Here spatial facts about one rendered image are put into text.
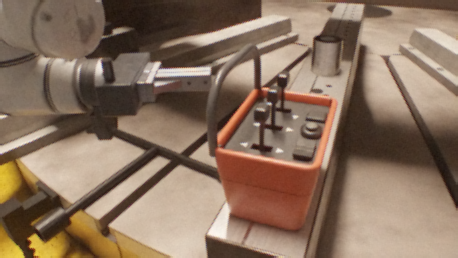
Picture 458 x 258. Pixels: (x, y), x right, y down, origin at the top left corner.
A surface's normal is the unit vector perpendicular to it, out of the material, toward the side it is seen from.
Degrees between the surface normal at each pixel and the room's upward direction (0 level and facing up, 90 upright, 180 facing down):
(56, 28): 93
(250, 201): 97
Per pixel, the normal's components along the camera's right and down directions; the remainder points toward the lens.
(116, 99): 0.01, 0.51
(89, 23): 0.87, 0.26
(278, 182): -0.36, 0.59
